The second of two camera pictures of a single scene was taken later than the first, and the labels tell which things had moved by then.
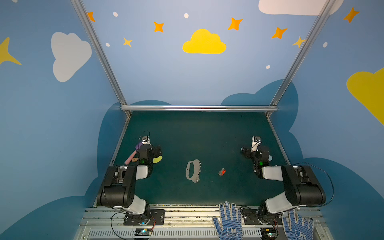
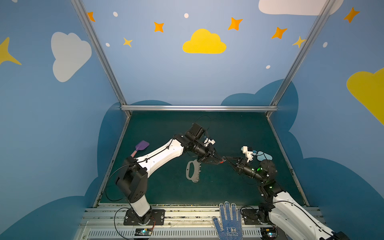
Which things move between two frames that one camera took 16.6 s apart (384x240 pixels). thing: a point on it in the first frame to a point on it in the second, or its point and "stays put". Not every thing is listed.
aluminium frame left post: x=103 y=53 stays put
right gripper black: x=246 y=151 to x=240 y=164
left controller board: x=143 y=232 stays put
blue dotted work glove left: x=229 y=226 stays put
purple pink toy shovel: x=130 y=158 stays put
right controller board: x=268 y=232 stays put
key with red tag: x=222 y=172 to x=224 y=159
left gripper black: x=157 y=151 to x=210 y=154
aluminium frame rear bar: x=198 y=108 stays put
